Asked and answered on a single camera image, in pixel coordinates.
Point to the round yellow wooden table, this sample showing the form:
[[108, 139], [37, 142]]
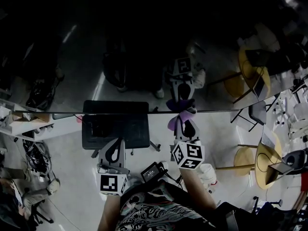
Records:
[[263, 162]]

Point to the brown cardboard box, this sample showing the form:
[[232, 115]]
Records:
[[41, 117]]

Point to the black screen stand leg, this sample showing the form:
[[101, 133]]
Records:
[[158, 149]]

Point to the black device with display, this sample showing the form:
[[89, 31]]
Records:
[[151, 173]]

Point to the person's right forearm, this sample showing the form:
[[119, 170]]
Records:
[[195, 189]]

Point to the white metal shelf rack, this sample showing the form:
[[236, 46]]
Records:
[[60, 129]]

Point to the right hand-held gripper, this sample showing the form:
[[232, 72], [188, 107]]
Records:
[[190, 155]]

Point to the black office chair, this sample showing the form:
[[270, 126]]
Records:
[[273, 203]]

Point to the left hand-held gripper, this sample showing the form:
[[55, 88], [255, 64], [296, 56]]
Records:
[[110, 184]]

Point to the person's left forearm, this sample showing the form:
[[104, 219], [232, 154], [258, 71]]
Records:
[[108, 215]]

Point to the black folding chair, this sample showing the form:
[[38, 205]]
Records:
[[258, 114]]

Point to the person's black printed shirt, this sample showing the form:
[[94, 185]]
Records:
[[156, 208]]

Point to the purple cloth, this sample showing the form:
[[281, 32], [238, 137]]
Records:
[[172, 125]]

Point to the dark grey open laptop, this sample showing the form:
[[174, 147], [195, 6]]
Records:
[[281, 167]]

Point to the silver open laptop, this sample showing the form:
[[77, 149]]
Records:
[[268, 139]]

